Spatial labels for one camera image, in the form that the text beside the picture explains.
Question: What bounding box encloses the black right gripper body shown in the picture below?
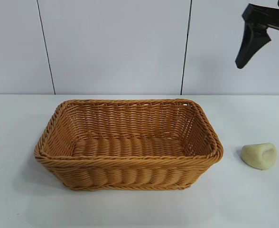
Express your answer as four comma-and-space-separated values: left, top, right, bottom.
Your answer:
242, 0, 279, 32

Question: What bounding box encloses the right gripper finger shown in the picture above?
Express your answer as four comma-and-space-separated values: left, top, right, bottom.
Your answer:
235, 22, 272, 70

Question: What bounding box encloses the pale egg yolk pastry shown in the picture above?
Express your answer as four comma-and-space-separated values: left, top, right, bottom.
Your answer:
241, 142, 278, 170

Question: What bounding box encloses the woven wicker basket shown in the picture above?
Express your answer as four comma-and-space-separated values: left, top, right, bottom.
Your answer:
33, 97, 224, 192

